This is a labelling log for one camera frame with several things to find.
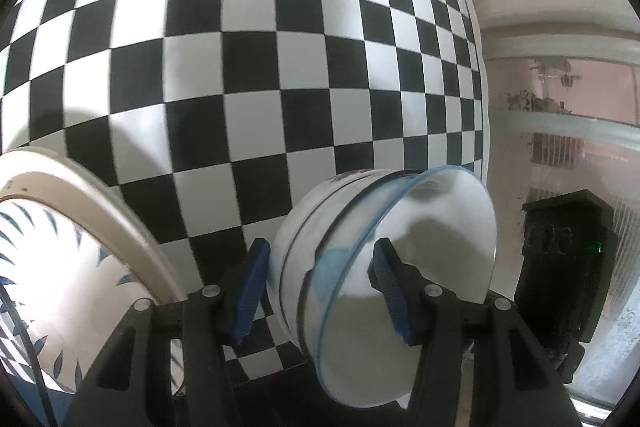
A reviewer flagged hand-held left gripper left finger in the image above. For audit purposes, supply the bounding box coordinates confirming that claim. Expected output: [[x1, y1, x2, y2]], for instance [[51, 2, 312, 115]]
[[62, 238, 273, 427]]

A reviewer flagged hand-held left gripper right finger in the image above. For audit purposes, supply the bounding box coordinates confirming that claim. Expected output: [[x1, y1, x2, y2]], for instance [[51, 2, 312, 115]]
[[367, 237, 583, 427]]

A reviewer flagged white bowl with black lines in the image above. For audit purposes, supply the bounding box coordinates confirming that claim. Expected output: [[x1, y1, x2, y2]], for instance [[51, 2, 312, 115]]
[[270, 168, 426, 358]]

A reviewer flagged white polka dot bowl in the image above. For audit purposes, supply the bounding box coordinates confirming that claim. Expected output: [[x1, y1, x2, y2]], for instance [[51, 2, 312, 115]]
[[297, 165, 498, 408]]

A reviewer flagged white plate with feather pattern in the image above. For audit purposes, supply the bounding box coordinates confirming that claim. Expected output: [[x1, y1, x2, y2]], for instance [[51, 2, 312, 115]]
[[0, 199, 176, 400]]

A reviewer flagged black and white checkered tablecloth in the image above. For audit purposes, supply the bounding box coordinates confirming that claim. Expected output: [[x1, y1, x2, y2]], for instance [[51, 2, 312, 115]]
[[0, 0, 488, 388]]

